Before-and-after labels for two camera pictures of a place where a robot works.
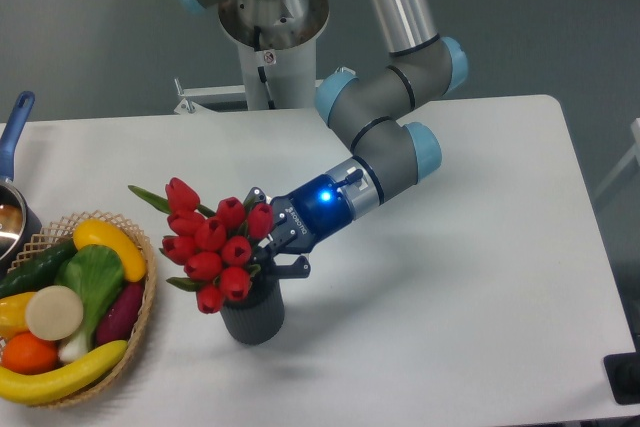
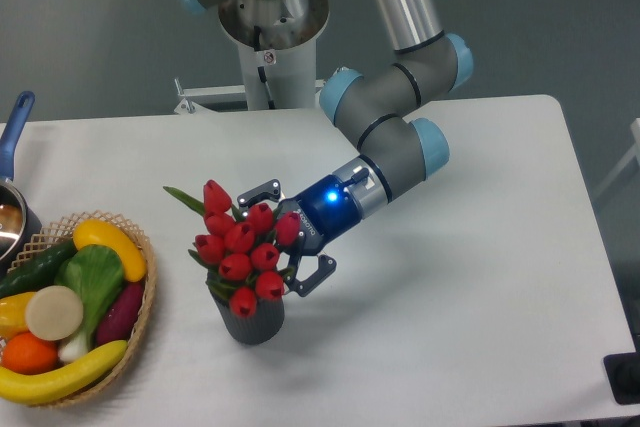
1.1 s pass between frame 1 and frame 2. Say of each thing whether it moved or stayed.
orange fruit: stayed
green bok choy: stayed
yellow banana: stayed
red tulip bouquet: moved
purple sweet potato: stayed
